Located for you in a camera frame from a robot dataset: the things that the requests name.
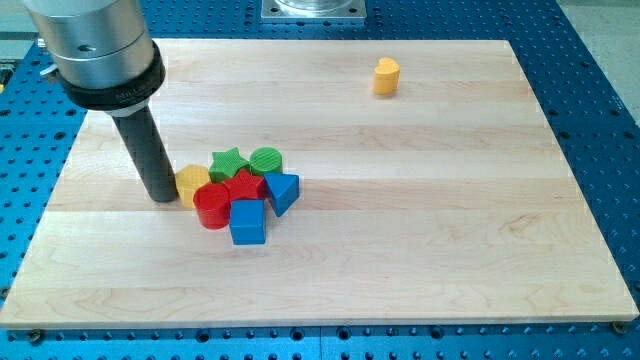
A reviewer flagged red cylinder block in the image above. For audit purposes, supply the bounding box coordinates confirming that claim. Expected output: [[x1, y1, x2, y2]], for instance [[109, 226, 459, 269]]
[[193, 183, 231, 230]]

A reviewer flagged blue cube block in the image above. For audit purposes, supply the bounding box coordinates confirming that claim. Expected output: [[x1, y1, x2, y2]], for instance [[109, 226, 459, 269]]
[[229, 200, 266, 245]]

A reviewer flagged green star block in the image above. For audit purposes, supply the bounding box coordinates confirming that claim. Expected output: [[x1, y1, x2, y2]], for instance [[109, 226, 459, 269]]
[[209, 147, 249, 183]]

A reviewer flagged light wooden board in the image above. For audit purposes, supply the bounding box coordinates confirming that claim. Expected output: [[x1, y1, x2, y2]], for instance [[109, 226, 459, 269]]
[[1, 39, 638, 329]]

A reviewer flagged red star block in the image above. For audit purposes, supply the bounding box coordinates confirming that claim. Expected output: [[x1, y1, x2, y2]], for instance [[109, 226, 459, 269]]
[[222, 169, 267, 202]]

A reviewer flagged blue triangle block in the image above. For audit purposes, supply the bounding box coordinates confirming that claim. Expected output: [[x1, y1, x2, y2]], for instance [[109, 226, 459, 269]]
[[264, 172, 300, 217]]

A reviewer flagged yellow hexagon block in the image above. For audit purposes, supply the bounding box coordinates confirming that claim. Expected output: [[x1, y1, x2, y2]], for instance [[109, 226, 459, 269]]
[[175, 165, 210, 208]]

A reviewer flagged yellow heart block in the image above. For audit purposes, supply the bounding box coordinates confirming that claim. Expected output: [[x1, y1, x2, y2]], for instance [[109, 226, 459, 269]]
[[372, 57, 400, 95]]

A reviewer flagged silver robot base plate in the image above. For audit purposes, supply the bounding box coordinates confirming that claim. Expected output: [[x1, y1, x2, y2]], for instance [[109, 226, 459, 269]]
[[261, 0, 367, 21]]

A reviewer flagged green cylinder block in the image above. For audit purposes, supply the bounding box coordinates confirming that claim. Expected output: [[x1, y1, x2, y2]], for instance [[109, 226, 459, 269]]
[[249, 147, 283, 176]]

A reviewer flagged blue perforated metal table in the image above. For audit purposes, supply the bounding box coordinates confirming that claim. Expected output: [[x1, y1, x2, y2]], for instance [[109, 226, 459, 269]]
[[1, 0, 639, 359]]

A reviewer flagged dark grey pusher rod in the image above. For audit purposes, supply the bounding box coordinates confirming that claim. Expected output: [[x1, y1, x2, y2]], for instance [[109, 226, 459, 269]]
[[112, 106, 178, 203]]

